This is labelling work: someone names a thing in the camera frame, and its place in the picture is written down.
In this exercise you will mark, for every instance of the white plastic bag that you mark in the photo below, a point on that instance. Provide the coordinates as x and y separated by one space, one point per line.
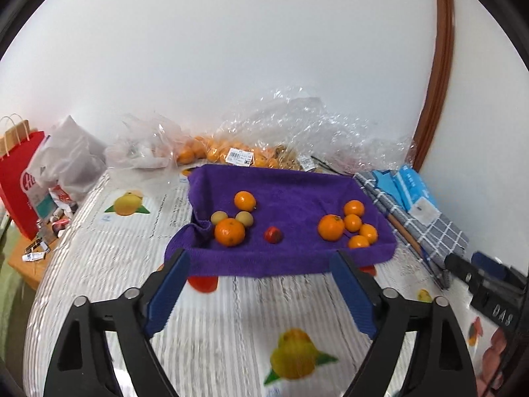
70 153

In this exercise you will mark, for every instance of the white barcode label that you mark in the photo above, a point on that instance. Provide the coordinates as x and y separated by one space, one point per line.
239 156

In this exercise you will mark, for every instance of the red white packet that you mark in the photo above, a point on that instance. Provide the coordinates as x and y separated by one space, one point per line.
60 196

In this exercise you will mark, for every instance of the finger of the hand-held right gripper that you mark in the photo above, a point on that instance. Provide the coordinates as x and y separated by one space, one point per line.
487 259
458 266

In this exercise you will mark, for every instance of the blue packet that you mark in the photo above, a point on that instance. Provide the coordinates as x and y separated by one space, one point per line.
386 188
417 192

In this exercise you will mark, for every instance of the crumpled clear plastic bag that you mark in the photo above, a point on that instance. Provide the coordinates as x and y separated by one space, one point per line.
140 149

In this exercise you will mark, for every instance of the white tube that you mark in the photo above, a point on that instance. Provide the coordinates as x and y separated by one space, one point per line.
35 254

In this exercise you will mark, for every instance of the white teal box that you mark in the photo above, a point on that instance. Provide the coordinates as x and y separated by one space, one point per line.
43 202

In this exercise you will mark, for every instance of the wooden stick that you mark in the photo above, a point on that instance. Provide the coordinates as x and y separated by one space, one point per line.
407 235

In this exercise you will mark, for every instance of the person's right hand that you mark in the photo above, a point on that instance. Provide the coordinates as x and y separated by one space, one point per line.
494 359

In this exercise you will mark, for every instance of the wooden side table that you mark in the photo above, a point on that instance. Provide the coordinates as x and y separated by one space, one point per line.
27 271

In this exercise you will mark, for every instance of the small red fruit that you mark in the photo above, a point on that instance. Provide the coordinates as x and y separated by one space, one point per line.
273 235

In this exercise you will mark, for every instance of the red paper bag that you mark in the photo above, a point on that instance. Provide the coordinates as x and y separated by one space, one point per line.
14 186

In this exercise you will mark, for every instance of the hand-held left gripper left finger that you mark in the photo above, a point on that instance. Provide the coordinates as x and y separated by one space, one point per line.
165 293

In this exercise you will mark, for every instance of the brown door frame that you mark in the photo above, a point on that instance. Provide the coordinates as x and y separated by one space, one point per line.
440 70

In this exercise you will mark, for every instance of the large orange mandarin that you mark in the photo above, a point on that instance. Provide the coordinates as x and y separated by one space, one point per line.
331 227
229 232

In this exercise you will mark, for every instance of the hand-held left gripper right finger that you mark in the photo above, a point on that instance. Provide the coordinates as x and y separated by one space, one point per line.
355 293

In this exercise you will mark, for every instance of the clear plastic bag of longans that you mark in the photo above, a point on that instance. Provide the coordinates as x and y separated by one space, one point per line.
343 132

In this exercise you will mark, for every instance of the purple towel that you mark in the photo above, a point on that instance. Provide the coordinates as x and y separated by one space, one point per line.
289 198

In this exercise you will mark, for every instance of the grey checked cloth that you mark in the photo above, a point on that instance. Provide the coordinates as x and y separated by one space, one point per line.
438 231

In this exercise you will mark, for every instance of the pile of bagged oranges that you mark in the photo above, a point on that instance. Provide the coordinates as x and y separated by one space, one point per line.
215 151

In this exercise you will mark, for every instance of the yellow green round fruit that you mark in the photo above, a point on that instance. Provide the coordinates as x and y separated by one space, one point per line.
219 217
244 218

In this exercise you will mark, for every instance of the small white price label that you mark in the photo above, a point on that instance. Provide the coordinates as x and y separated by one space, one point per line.
308 163

